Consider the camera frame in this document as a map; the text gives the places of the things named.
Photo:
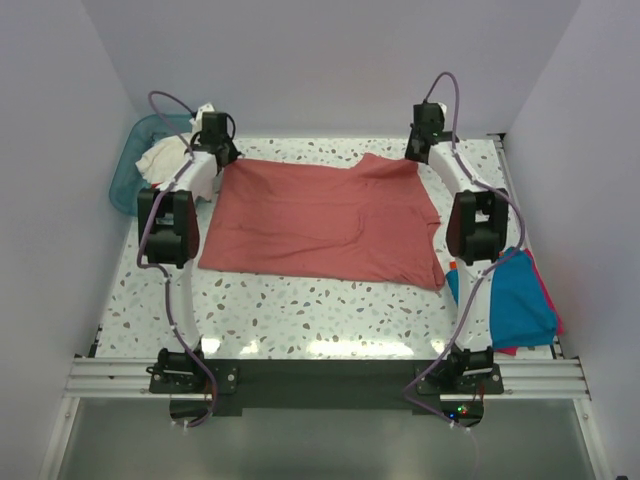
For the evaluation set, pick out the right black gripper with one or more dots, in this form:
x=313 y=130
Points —
x=410 y=152

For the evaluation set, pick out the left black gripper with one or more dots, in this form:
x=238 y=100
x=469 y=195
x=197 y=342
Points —
x=233 y=154

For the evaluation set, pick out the salmon pink t shirt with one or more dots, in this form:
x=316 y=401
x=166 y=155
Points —
x=372 y=222

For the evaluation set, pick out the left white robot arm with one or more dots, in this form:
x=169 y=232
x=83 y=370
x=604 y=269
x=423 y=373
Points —
x=168 y=231

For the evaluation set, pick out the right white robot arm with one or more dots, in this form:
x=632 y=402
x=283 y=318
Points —
x=475 y=236

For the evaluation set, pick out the white t shirt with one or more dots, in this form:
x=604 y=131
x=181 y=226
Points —
x=165 y=157

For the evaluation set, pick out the teal plastic basket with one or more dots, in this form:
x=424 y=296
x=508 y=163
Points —
x=127 y=181

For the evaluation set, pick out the blue folded t shirt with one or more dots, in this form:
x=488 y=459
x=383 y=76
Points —
x=520 y=300

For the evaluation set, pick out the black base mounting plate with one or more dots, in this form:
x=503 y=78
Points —
x=303 y=384

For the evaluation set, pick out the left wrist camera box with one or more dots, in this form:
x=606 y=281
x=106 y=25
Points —
x=208 y=107

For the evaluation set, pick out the aluminium frame rail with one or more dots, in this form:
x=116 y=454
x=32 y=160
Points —
x=558 y=379

